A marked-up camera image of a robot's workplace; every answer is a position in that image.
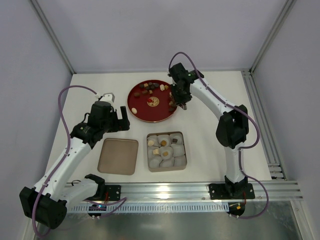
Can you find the metal serving tongs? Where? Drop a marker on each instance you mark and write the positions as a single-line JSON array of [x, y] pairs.
[[183, 106]]

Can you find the aluminium side rail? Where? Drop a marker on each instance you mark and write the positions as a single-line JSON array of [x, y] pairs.
[[270, 149]]

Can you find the gold tin lid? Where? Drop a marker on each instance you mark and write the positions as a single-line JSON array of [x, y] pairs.
[[118, 156]]

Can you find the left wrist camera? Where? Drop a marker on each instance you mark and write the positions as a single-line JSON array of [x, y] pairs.
[[107, 97]]

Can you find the aluminium frame post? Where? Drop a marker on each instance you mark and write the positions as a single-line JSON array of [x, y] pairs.
[[276, 27], [51, 34]]

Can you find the aluminium frame post left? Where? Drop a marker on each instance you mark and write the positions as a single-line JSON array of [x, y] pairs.
[[51, 34]]

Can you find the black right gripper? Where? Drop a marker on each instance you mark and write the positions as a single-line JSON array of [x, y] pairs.
[[181, 98]]

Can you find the slotted cable duct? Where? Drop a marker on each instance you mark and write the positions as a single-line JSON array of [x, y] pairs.
[[130, 207]]

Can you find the gold tin box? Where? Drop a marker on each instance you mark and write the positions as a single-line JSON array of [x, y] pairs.
[[175, 161]]

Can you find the round red lacquer tray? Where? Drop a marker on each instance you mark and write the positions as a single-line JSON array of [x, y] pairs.
[[154, 104]]

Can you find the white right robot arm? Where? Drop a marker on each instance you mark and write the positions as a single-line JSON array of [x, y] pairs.
[[232, 127]]

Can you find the beige cube chocolate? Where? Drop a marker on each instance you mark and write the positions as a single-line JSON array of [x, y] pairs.
[[155, 151]]

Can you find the cream round chocolate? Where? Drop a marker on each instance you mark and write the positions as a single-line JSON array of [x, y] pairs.
[[150, 143]]

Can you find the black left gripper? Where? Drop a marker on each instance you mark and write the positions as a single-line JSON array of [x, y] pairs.
[[119, 122]]

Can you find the aluminium frame post right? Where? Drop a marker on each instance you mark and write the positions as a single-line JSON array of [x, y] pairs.
[[276, 27]]

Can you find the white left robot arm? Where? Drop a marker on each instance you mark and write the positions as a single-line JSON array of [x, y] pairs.
[[47, 202]]

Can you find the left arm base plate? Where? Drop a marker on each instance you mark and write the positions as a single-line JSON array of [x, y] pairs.
[[111, 193]]

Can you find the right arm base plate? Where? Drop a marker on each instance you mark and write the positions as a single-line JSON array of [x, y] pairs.
[[221, 191]]

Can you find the aluminium front rail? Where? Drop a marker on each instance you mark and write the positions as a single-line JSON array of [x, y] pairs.
[[278, 190]]

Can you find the white oval chocolate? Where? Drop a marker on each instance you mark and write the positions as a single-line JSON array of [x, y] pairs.
[[134, 111]]

